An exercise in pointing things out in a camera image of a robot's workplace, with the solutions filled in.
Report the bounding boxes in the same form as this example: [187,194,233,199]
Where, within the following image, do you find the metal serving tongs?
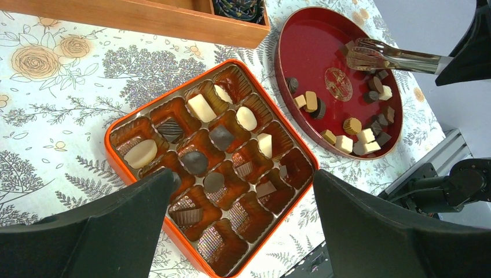
[346,38,453,75]

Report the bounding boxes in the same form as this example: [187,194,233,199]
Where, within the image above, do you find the aluminium frame rail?
[378,129,473,197]

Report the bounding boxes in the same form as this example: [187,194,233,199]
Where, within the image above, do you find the dark chocolate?
[157,118,184,144]

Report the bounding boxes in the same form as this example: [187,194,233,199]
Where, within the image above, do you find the orange chocolate box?
[104,60,318,277]

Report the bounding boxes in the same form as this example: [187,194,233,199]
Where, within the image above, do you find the dark rolled fabric front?
[211,0,265,24]

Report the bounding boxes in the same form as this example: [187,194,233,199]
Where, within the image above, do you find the wooden compartment organizer tray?
[1,1,270,49]

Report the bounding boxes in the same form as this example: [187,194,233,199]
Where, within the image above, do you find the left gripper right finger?
[313,170,490,277]

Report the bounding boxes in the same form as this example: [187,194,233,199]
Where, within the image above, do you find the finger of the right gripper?
[435,1,490,86]

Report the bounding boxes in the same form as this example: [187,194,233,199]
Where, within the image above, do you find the white chocolate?
[123,139,157,169]
[188,94,217,123]
[236,107,257,131]
[257,133,272,159]

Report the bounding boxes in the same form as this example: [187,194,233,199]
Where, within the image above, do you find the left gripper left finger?
[1,169,175,277]

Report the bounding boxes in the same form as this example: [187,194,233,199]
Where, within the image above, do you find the red round plate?
[274,7,403,160]

